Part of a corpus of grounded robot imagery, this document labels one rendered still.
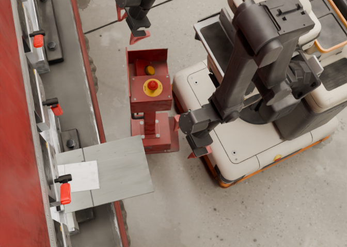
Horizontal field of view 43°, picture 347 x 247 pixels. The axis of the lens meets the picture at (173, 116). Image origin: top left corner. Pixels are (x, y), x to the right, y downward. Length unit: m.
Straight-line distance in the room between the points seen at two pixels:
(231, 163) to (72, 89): 0.89
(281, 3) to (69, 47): 0.96
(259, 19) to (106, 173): 0.72
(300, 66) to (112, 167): 0.61
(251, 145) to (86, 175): 1.03
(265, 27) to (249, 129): 1.39
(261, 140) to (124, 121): 0.76
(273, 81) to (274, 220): 1.37
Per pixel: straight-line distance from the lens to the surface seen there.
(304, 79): 1.27
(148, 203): 2.34
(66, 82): 1.59
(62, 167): 1.37
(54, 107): 1.20
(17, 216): 0.73
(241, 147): 2.15
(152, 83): 1.64
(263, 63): 0.86
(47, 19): 1.69
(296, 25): 0.85
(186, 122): 1.17
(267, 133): 2.20
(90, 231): 1.45
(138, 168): 1.34
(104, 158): 1.36
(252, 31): 0.83
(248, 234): 2.37
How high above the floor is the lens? 2.31
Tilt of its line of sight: 71 degrees down
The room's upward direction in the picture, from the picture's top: 8 degrees clockwise
